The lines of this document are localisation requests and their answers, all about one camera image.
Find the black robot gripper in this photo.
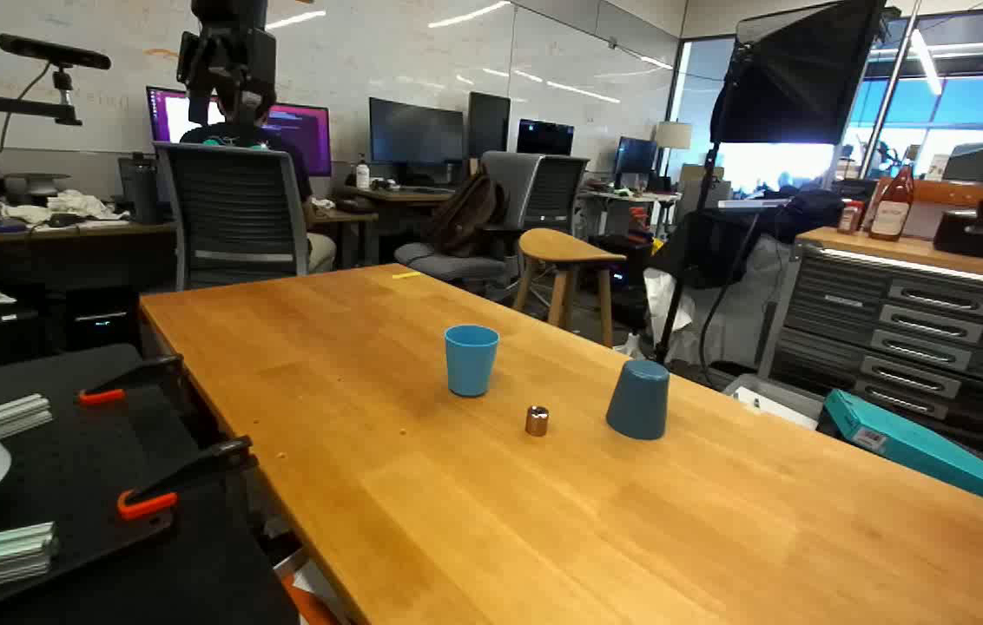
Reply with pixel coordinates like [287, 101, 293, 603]
[174, 23, 282, 127]

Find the light blue upright cup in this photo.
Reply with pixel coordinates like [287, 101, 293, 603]
[440, 323, 503, 404]

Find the dark blue upturned cup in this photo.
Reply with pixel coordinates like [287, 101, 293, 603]
[605, 355, 675, 446]

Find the monitor with purple screen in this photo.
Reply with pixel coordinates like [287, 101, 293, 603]
[142, 85, 337, 182]

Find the grey mesh office chair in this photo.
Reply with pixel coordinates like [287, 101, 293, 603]
[151, 142, 316, 295]

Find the wide black monitor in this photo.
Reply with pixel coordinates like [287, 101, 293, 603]
[364, 93, 469, 172]

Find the dark wooden desk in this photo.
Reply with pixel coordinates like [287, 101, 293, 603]
[0, 214, 185, 350]

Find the narrow black monitor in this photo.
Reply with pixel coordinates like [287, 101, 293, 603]
[466, 89, 514, 159]

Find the brown backpack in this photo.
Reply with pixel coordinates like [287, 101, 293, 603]
[427, 170, 508, 259]

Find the small dark monitor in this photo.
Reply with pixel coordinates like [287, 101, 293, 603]
[514, 115, 577, 159]

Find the small orange-tipped black clamp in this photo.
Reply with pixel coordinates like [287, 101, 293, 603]
[76, 350, 188, 413]

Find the grey desk chair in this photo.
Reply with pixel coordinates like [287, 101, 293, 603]
[478, 147, 592, 236]

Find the wooden stool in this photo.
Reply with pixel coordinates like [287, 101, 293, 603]
[510, 225, 629, 350]

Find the short aluminium extrusion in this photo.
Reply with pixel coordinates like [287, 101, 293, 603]
[0, 388, 54, 446]

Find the large orange-tipped black clamp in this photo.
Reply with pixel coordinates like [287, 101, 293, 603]
[110, 434, 256, 529]

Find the white table lamp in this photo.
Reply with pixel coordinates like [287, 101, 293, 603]
[649, 119, 698, 157]

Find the black side table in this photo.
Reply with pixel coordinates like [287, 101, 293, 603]
[0, 339, 301, 625]

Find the black light stand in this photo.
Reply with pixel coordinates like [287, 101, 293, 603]
[651, 139, 724, 363]

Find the black softbox light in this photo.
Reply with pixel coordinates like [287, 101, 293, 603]
[707, 0, 892, 149]

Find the red can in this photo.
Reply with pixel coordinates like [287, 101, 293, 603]
[837, 194, 871, 236]

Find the red and white bottle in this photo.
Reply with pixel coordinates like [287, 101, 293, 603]
[866, 170, 918, 243]

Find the grey drawer cabinet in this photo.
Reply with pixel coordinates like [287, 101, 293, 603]
[767, 225, 983, 449]

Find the black device on cabinet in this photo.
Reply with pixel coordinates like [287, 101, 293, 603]
[932, 198, 983, 265]

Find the teal case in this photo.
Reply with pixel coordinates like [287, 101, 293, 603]
[818, 384, 983, 529]

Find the black camera on stand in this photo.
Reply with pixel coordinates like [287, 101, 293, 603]
[0, 30, 114, 76]

